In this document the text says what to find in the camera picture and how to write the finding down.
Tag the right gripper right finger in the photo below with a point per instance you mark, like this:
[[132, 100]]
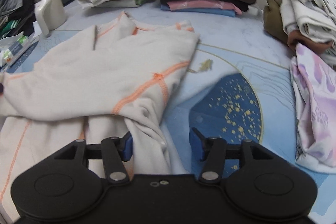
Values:
[[210, 150]]

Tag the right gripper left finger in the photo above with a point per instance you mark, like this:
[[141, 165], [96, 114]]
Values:
[[115, 151]]

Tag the cream sweater orange stitching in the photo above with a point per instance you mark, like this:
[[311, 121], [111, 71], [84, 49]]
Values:
[[105, 81]]

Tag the white patterned clothes stack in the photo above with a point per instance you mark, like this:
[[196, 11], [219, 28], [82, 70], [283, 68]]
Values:
[[307, 22]]

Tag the purple pink tie-dye shirt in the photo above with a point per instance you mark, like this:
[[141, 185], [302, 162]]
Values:
[[313, 83]]

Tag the white plastic mug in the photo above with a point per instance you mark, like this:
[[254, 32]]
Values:
[[50, 14]]

